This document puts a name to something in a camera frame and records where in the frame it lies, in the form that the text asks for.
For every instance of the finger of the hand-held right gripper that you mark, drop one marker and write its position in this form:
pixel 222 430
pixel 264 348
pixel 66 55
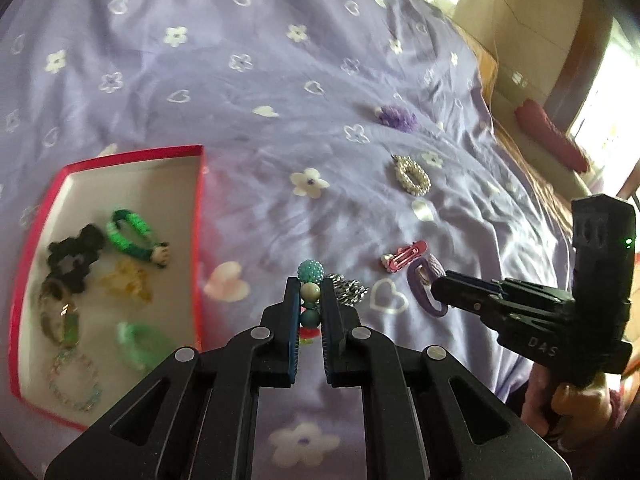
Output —
pixel 460 300
pixel 480 285

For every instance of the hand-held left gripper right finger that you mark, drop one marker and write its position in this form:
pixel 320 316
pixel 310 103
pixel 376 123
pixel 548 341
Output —
pixel 327 320

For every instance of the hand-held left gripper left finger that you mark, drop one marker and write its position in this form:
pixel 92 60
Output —
pixel 292 320

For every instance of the light green bow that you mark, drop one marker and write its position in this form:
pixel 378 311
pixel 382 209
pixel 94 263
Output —
pixel 131 345

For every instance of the yellow hair claw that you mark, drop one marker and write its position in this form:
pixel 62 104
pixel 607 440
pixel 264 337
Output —
pixel 131 280

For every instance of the red shallow box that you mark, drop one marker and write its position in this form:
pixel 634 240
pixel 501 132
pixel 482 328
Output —
pixel 165 195

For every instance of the black scrunchie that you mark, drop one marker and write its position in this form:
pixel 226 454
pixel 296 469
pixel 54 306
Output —
pixel 92 240

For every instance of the person's right hand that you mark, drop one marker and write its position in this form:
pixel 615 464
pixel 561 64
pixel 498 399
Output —
pixel 570 405

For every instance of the pink hair clip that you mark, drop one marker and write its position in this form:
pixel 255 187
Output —
pixel 405 256

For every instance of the orange bed sheet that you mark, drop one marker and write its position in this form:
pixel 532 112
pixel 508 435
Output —
pixel 525 180

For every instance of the red cushion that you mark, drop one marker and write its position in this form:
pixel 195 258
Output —
pixel 550 132

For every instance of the purple flower scrunchie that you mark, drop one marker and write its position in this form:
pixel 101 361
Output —
pixel 397 117

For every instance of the white wall socket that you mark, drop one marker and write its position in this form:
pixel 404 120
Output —
pixel 518 78

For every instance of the wooden door frame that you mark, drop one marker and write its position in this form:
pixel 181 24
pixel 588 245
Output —
pixel 582 35

